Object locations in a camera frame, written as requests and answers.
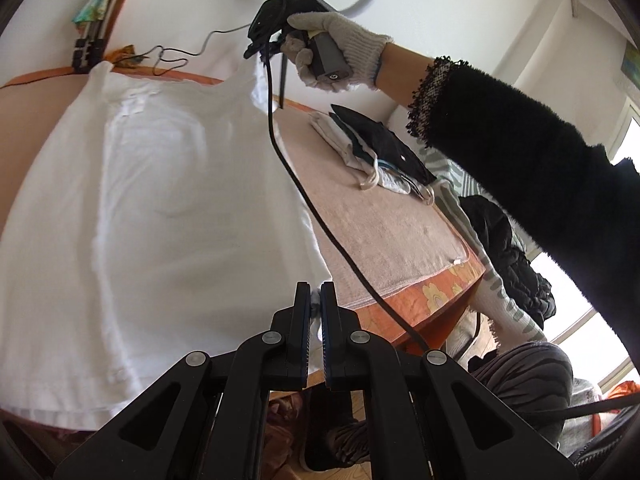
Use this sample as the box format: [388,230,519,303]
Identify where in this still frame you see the person's right hand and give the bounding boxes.
[280,11,394,94]

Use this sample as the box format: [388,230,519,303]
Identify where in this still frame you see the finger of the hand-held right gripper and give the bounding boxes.
[243,40,282,60]

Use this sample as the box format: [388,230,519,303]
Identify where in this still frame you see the green striped white sheet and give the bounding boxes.
[415,142,548,348]

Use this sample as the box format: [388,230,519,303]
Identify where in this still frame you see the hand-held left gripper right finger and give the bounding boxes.
[320,280,577,480]

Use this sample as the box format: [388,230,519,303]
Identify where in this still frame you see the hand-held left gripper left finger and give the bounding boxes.
[52,281,313,480]

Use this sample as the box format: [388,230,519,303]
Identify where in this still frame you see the white folded garment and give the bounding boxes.
[307,111,361,166]

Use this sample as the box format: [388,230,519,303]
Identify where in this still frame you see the black strap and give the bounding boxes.
[562,394,640,423]

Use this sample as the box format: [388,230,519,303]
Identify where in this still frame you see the person's grey striped pants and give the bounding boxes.
[305,339,576,478]

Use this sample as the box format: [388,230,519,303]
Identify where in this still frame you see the thin black light cable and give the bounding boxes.
[112,24,251,77]

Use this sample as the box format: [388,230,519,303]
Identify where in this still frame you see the wall painting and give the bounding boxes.
[619,40,640,92]

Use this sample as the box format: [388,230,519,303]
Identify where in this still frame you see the window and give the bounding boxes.
[525,100,640,401]

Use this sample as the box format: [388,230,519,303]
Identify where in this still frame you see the black grey metal stand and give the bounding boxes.
[71,10,110,72]

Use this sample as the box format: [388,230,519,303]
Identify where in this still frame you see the person's right forearm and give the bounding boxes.
[374,41,640,366]

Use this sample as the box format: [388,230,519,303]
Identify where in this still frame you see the white tank top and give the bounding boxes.
[0,55,335,433]

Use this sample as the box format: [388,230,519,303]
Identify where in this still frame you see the black jacket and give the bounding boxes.
[459,194,557,332]

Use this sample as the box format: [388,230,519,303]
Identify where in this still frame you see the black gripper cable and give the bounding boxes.
[265,0,432,353]

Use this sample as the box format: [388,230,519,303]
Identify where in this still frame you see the black folded garment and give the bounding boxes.
[330,104,438,186]

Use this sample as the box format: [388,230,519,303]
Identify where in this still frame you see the orange patterned cloth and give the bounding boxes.
[107,44,151,66]

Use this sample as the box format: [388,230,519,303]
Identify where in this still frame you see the orange floral blanket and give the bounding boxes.
[0,62,490,348]

